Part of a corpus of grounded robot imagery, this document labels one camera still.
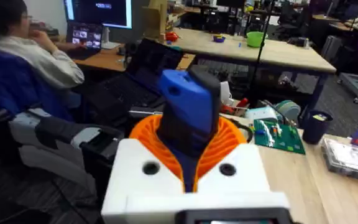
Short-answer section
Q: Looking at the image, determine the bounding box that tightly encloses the right gripper white and orange left finger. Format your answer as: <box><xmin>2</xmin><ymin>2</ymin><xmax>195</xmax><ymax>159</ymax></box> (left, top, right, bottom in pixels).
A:
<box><xmin>101</xmin><ymin>114</ymin><xmax>186</xmax><ymax>219</ymax></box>

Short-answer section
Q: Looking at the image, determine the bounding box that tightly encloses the right gripper white and orange right finger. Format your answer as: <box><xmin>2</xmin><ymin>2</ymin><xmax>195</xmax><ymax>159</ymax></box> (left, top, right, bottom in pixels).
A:
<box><xmin>196</xmin><ymin>116</ymin><xmax>272</xmax><ymax>194</ymax></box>

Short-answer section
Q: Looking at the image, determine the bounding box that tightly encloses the blue electric screwdriver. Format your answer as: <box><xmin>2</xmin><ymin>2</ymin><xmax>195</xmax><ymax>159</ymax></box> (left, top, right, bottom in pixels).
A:
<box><xmin>156</xmin><ymin>65</ymin><xmax>222</xmax><ymax>192</ymax></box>

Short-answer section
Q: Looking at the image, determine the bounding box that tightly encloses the green board with blocks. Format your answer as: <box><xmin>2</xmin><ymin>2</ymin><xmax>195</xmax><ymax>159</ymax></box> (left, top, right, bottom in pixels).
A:
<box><xmin>252</xmin><ymin>119</ymin><xmax>306</xmax><ymax>156</ymax></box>

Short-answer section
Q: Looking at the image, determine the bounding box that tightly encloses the white and green box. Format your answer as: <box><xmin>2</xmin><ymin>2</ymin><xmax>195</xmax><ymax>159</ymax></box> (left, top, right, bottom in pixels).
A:
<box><xmin>244</xmin><ymin>106</ymin><xmax>280</xmax><ymax>123</ymax></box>

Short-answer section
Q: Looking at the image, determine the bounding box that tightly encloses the pale green tape roll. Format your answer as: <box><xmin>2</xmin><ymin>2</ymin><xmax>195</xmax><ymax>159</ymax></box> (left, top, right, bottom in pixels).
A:
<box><xmin>274</xmin><ymin>100</ymin><xmax>301</xmax><ymax>123</ymax></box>

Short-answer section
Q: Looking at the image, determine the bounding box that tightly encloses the dark blue cup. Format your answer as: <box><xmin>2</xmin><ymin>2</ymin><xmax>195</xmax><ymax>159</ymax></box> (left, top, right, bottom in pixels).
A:
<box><xmin>301</xmin><ymin>110</ymin><xmax>334</xmax><ymax>146</ymax></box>

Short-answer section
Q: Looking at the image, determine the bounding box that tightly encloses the large black laptop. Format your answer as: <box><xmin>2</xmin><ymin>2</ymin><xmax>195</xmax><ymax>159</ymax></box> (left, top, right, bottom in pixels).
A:
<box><xmin>85</xmin><ymin>38</ymin><xmax>185</xmax><ymax>119</ymax></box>

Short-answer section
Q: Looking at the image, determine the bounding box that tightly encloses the clear plastic box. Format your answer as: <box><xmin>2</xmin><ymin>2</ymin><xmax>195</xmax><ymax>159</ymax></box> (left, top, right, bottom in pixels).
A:
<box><xmin>320</xmin><ymin>136</ymin><xmax>358</xmax><ymax>184</ymax></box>

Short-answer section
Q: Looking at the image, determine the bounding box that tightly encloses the black stand pole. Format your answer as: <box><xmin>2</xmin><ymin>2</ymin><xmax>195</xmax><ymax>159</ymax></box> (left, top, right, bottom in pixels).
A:
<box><xmin>247</xmin><ymin>0</ymin><xmax>275</xmax><ymax>103</ymax></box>

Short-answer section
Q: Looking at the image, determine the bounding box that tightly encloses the wooden background table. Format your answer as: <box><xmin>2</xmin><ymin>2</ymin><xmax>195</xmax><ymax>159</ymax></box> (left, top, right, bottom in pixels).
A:
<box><xmin>165</xmin><ymin>27</ymin><xmax>337</xmax><ymax>110</ymax></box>

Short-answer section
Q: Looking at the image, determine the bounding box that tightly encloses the green bowl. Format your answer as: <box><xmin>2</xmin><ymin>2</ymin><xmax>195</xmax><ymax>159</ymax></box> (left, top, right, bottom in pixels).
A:
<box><xmin>246</xmin><ymin>30</ymin><xmax>269</xmax><ymax>49</ymax></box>

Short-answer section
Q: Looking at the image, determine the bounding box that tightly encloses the small black laptop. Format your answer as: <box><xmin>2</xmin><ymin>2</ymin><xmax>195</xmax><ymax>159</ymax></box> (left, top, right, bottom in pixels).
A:
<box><xmin>65</xmin><ymin>21</ymin><xmax>104</xmax><ymax>60</ymax></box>

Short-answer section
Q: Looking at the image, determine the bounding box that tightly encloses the red toy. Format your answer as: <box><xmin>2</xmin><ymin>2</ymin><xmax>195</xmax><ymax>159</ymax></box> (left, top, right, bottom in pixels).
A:
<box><xmin>165</xmin><ymin>31</ymin><xmax>180</xmax><ymax>43</ymax></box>

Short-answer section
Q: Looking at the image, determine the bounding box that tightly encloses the person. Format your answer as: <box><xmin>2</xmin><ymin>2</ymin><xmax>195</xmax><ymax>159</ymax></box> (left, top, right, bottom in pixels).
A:
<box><xmin>0</xmin><ymin>0</ymin><xmax>85</xmax><ymax>90</ymax></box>

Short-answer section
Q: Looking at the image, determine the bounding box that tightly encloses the blue office chair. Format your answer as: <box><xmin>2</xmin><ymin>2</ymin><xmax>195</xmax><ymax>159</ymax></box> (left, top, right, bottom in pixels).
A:
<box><xmin>0</xmin><ymin>45</ymin><xmax>81</xmax><ymax>123</ymax></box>

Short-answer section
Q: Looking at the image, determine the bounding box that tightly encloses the computer monitor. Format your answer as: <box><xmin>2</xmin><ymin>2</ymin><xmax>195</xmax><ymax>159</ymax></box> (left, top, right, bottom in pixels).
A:
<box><xmin>63</xmin><ymin>0</ymin><xmax>134</xmax><ymax>30</ymax></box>

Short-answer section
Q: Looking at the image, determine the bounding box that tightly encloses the red handled tool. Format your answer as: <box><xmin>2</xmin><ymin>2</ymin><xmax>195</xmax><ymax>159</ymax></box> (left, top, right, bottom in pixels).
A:
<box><xmin>220</xmin><ymin>97</ymin><xmax>250</xmax><ymax>116</ymax></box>

